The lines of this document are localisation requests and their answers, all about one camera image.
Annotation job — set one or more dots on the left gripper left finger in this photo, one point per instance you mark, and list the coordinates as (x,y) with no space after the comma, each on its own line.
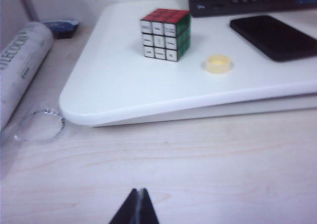
(126,211)

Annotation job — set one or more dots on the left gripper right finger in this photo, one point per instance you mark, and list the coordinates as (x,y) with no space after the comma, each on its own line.
(147,209)

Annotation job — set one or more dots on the clear bottle white label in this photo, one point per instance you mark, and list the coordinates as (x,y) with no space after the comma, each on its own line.
(22,68)

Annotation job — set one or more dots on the white desk riser platform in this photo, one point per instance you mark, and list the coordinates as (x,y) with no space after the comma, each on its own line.
(123,90)

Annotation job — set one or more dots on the cream eraser block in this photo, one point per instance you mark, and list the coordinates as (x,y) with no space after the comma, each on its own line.
(218,65)

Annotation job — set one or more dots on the rubik's cube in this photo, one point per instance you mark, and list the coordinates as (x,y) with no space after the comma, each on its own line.
(161,38)

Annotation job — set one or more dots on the blue and black lid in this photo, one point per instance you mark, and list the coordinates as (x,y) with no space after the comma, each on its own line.
(62,27)

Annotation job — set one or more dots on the black smartphone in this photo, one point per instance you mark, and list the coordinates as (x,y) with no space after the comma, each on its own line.
(272,38)

